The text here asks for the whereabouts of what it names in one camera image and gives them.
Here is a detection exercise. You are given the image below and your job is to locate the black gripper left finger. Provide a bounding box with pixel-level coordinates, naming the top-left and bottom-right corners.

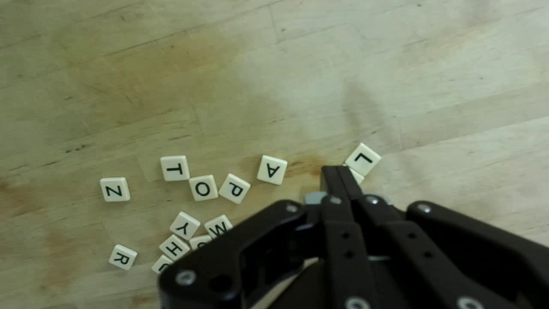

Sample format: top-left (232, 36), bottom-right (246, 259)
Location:
top-left (158, 165), bottom-right (375, 309)

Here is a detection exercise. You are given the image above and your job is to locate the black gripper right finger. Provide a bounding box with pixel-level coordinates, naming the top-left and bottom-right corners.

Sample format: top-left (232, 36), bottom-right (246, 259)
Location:
top-left (342, 165), bottom-right (549, 309)

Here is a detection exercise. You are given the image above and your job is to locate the white letter tile P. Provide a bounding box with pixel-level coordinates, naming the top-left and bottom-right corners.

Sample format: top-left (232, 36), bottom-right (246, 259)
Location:
top-left (218, 172), bottom-right (253, 206)

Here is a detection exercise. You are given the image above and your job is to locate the white letter tile A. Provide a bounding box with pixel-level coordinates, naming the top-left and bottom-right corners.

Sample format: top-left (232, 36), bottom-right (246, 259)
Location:
top-left (256, 153), bottom-right (290, 187)

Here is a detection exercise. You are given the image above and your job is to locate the white letter tile L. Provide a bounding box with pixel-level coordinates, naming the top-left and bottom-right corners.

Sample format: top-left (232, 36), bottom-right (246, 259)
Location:
top-left (344, 141), bottom-right (383, 179)

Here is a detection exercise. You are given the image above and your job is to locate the white letter tile H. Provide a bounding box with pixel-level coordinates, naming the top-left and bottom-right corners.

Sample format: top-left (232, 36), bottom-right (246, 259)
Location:
top-left (158, 234), bottom-right (193, 263)

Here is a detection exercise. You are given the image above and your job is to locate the white letter tile Y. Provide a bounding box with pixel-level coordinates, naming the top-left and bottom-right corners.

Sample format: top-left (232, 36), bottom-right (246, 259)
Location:
top-left (169, 210), bottom-right (203, 241)

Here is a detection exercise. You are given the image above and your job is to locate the white letter tile W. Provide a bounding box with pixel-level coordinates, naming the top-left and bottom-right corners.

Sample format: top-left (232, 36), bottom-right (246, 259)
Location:
top-left (203, 213), bottom-right (236, 239)

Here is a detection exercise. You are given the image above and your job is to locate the white letter tile R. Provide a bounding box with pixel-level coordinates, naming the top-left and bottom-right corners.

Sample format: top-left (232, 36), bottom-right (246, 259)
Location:
top-left (109, 244), bottom-right (140, 271)

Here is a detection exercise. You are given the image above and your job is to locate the white letter tile O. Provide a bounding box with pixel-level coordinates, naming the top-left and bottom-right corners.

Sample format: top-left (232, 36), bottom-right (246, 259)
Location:
top-left (189, 174), bottom-right (220, 203)

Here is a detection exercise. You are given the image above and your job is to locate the white letter tile T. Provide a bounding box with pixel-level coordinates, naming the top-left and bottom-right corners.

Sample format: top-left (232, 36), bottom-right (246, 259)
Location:
top-left (160, 155), bottom-right (193, 184)

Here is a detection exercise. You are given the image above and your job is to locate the white letter tile Z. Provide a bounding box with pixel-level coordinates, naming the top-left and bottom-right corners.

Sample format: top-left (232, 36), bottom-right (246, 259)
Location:
top-left (100, 175), bottom-right (133, 204)

